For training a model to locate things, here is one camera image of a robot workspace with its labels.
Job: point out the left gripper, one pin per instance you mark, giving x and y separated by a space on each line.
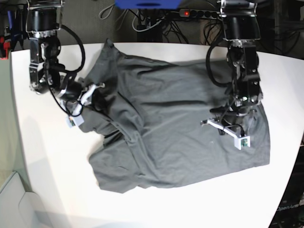
235 123

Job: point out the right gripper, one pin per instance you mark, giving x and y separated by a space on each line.
74 96

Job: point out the dark grey t-shirt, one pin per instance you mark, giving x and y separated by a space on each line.
150 119

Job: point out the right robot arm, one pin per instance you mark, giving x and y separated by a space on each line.
47 74

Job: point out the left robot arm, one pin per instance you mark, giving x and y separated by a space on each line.
240 30

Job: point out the red clamp at left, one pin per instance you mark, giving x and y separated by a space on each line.
4 48

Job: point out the blue box overhead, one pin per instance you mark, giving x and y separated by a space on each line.
147 4

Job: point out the black power strip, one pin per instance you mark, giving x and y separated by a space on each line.
198 14

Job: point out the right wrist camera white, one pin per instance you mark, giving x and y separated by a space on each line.
74 121

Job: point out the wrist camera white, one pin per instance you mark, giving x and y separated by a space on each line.
74 121
241 142

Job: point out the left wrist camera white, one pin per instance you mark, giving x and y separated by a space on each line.
241 142

